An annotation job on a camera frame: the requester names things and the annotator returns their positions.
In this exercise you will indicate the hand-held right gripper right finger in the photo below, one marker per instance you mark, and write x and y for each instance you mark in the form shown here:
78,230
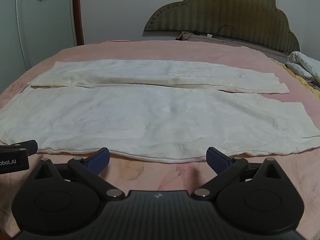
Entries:
216,160

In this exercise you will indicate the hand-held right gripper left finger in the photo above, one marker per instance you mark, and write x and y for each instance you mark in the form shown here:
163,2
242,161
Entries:
100,160

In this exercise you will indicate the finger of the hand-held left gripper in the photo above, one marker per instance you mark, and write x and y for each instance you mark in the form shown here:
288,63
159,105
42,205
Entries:
28,146

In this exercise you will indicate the white pants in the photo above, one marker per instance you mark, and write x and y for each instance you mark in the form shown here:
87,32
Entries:
155,120

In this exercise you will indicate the yellow cloth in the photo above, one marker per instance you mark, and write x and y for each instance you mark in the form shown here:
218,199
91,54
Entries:
301,80

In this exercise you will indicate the brown grey pillow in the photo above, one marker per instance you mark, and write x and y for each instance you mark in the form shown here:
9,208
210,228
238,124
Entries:
240,45

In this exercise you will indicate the flower-print wardrobe door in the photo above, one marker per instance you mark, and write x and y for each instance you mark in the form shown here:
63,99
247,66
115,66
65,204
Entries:
37,25

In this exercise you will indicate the pink blanket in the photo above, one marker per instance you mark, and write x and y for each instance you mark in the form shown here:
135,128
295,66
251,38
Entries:
155,51

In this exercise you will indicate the white printed pillow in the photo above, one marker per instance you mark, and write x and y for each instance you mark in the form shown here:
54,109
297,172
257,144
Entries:
306,66

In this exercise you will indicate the olive padded headboard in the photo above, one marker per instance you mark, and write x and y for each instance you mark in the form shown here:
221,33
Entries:
225,10

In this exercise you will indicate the brown wooden door frame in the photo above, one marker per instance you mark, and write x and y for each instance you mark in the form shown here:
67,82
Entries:
79,12

